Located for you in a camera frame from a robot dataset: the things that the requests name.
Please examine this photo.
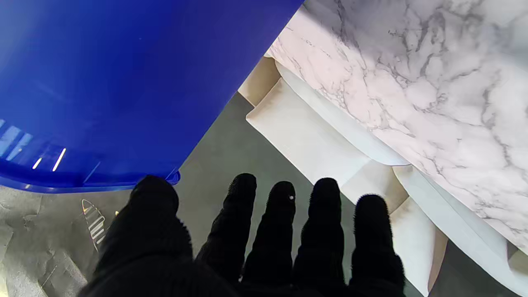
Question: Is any blue plastic recycling bin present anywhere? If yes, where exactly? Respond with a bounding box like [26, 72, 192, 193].
[0, 0, 306, 194]

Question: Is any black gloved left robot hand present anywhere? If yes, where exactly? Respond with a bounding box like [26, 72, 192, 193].
[78, 173, 407, 297]

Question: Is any long white sofa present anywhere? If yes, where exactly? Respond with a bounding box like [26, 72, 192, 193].
[238, 56, 528, 297]

